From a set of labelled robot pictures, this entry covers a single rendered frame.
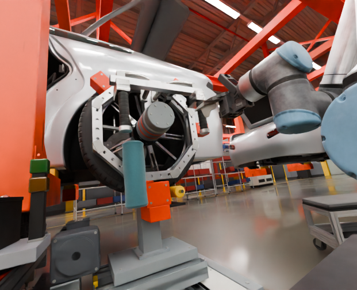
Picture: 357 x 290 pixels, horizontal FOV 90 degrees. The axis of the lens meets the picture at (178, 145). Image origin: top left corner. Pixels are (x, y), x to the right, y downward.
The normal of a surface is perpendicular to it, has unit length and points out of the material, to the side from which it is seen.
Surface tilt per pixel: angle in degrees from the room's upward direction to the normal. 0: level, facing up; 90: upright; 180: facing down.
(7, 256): 90
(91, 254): 90
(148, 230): 90
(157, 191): 90
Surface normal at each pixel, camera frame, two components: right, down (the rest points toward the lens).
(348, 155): -0.96, 0.13
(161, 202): 0.43, -0.25
